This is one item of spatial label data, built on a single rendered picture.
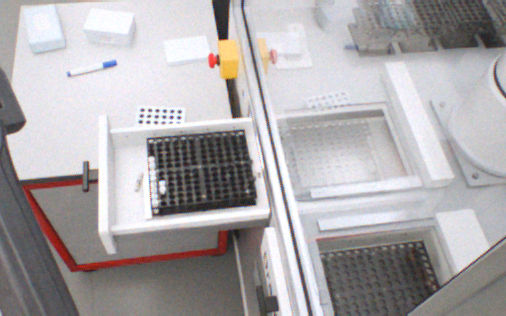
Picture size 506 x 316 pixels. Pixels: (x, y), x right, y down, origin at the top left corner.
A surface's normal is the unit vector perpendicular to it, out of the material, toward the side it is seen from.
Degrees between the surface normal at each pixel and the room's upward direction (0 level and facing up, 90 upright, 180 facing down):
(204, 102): 0
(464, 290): 90
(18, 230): 45
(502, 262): 90
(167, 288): 0
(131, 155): 0
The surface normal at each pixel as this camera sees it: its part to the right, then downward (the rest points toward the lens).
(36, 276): 0.73, -0.25
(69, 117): 0.06, -0.53
